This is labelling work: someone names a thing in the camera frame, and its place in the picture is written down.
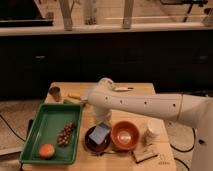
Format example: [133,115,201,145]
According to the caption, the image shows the blue sponge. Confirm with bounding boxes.
[89,123,110,145]

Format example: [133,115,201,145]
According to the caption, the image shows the dark purple bowl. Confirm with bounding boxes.
[84,125,111,154]

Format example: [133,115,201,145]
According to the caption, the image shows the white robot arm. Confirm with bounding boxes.
[82,78,213,171]

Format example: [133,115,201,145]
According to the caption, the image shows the orange bowl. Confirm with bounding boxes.
[110,121,140,151]

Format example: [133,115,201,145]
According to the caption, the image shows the yellow banana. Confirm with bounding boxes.
[68,93,81,100]

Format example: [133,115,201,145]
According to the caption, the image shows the silver fork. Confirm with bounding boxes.
[97,151,128,156]

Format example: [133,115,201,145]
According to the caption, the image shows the bunch of red grapes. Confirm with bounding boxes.
[57,122,76,146]

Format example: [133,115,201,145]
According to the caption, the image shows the green plastic tray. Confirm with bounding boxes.
[19,104,82,165]

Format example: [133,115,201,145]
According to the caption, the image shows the small metal cup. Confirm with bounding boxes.
[49,86,61,102]

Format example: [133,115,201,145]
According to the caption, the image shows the white paper cup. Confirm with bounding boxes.
[144,118,162,145]

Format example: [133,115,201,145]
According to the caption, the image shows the small brown box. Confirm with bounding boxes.
[132,145,158,164]

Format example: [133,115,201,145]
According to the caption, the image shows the orange peach fruit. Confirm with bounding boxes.
[39,144,55,159]

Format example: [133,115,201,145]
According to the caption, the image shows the black cable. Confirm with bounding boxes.
[0,114,26,143]

